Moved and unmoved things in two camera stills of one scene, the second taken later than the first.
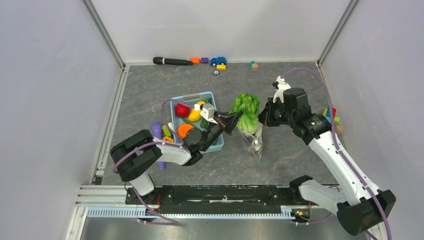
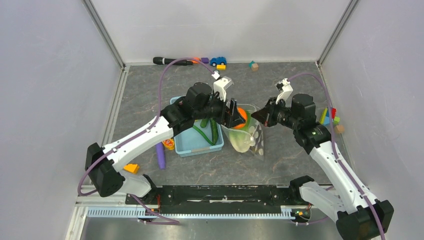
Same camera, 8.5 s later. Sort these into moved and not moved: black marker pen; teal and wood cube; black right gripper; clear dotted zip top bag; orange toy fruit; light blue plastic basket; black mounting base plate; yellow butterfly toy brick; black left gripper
Moved: clear dotted zip top bag; black left gripper; orange toy fruit
Not moved: yellow butterfly toy brick; teal and wood cube; black marker pen; black mounting base plate; light blue plastic basket; black right gripper
